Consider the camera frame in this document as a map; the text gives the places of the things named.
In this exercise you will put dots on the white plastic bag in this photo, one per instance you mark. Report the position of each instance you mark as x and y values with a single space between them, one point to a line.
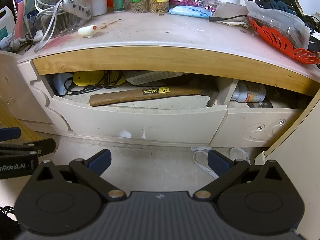
58 85

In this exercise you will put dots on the white power strip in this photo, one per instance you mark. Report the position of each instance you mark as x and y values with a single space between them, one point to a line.
80 8

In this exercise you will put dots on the cream cabinet door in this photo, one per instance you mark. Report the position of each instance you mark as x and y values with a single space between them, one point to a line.
300 155

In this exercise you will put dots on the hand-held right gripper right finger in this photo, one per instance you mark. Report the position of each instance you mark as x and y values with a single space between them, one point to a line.
218 163

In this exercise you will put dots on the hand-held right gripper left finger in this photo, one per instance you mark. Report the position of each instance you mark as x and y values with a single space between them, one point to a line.
101 160

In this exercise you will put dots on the white tissue roll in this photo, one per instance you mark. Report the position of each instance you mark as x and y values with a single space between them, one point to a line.
98 3

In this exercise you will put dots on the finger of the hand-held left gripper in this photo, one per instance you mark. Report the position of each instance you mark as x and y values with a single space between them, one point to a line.
10 133
42 146

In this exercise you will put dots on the blue face mask pack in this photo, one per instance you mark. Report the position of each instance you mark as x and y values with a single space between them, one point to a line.
190 11

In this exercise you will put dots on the dark printed booklet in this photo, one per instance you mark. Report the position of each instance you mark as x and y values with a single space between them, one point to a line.
260 104

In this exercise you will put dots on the dark blue plastic fan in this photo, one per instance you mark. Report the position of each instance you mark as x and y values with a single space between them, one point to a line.
275 5

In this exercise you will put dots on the cream wooden cabinet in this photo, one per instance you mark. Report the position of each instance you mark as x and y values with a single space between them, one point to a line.
150 55

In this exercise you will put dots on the clear plastic container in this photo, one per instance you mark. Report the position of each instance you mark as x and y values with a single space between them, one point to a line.
65 22

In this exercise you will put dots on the white plastic jug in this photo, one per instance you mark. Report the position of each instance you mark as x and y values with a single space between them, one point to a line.
6 25

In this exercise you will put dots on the small cream drawer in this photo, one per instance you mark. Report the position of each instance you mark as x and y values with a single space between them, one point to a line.
240 127

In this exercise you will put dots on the orange plastic basket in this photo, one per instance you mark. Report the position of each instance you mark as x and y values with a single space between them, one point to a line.
270 38

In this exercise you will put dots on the small white red-tipped plastic piece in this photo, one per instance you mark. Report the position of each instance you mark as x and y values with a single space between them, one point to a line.
86 31

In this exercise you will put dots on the yellow plastic device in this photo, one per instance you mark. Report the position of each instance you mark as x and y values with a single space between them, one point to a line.
85 78

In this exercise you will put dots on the white vented box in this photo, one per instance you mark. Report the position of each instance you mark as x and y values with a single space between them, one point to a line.
150 78

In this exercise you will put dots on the clear plastic bag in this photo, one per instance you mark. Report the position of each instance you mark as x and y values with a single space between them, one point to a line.
287 22

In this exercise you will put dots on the wide cream drawer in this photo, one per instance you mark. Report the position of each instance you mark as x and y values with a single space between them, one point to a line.
137 125

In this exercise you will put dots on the white pill bottle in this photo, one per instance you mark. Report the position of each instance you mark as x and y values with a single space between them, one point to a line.
250 92

